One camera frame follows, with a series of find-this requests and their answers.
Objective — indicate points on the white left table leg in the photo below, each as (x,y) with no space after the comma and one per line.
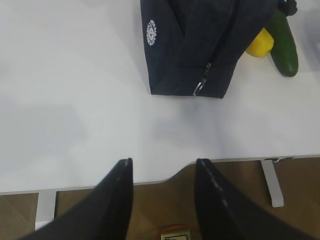
(45,210)

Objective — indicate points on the navy blue lunch bag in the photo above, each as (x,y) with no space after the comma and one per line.
(192,46)

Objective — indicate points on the small device on floor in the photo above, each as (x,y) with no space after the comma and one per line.
(180,232)

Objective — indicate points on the white table leg bar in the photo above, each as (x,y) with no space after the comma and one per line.
(275,192)

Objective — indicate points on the green cucumber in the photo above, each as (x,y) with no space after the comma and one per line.
(284,50)

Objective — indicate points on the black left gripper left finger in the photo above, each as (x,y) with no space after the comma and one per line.
(104,214)

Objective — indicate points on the yellow lemon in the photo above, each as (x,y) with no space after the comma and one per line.
(261,45)

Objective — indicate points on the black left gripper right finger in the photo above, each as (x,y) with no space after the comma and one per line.
(224,213)

